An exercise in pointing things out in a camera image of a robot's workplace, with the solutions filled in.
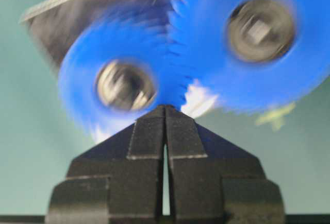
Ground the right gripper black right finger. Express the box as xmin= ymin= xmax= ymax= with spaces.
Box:
xmin=165 ymin=106 xmax=285 ymax=223

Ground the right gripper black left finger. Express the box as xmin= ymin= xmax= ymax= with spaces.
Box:
xmin=45 ymin=106 xmax=165 ymax=223

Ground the large blue gear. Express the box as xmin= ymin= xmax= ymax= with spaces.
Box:
xmin=169 ymin=0 xmax=329 ymax=113

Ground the grey metal base plate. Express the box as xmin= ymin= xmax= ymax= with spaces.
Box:
xmin=20 ymin=0 xmax=170 ymax=72

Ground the small blue gear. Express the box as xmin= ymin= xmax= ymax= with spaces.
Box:
xmin=58 ymin=18 xmax=192 ymax=141

